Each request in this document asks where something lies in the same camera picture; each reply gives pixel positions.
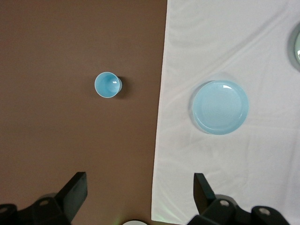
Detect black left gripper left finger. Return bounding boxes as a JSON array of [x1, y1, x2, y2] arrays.
[[0, 172, 89, 225]]

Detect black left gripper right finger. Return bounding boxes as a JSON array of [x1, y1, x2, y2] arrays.
[[187, 172, 293, 225]]

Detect small blue cup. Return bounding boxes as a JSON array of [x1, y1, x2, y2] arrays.
[[94, 71, 123, 98]]

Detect light blue plate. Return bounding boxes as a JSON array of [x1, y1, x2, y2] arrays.
[[192, 79, 250, 135]]

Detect pale green plate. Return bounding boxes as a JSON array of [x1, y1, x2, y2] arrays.
[[286, 22, 300, 72]]

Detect white tablecloth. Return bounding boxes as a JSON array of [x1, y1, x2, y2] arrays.
[[150, 0, 300, 222]]

